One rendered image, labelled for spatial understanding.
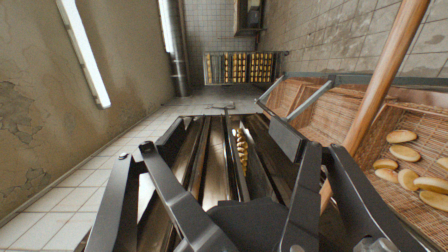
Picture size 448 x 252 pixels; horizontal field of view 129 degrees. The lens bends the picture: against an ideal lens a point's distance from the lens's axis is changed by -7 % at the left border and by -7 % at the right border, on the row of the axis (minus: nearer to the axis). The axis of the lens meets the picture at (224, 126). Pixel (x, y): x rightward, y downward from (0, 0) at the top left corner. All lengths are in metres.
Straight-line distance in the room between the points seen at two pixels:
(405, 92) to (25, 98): 2.03
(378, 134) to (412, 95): 0.23
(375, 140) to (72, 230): 1.53
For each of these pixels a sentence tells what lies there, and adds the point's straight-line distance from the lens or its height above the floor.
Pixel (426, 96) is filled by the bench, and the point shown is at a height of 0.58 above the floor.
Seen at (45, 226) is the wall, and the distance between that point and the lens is 1.08.
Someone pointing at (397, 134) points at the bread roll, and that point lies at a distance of 1.00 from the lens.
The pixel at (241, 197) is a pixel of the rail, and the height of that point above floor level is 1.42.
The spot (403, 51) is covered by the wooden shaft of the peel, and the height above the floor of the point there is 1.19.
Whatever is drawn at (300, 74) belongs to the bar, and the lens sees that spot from 1.26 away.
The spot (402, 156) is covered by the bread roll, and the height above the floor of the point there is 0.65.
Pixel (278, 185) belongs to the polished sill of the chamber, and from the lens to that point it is 0.86.
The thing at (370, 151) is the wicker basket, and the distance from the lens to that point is 1.03.
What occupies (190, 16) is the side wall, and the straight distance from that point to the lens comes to 5.51.
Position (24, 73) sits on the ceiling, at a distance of 1.33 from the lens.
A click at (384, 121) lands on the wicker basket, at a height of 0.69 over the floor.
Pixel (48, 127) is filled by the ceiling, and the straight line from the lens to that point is 1.34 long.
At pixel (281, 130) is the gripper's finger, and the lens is 0.17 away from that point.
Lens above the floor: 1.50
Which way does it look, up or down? 2 degrees down
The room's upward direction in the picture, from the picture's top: 92 degrees counter-clockwise
